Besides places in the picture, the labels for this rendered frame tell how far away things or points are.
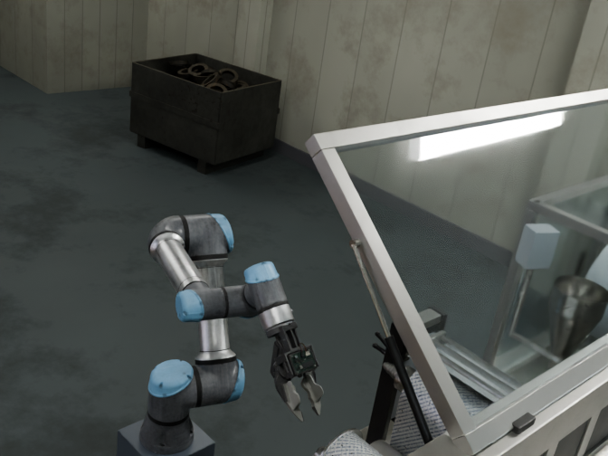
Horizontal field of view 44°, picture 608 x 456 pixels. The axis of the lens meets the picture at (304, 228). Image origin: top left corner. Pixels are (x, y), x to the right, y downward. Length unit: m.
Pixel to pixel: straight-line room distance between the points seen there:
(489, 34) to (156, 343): 3.15
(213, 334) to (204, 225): 0.30
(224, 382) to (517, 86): 3.84
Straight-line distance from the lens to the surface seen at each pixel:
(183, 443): 2.19
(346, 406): 3.91
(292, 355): 1.67
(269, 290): 1.70
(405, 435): 1.81
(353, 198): 1.19
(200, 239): 2.09
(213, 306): 1.75
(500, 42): 5.55
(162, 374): 2.10
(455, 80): 5.77
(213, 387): 2.12
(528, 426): 1.26
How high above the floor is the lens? 2.38
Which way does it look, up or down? 25 degrees down
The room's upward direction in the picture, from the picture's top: 9 degrees clockwise
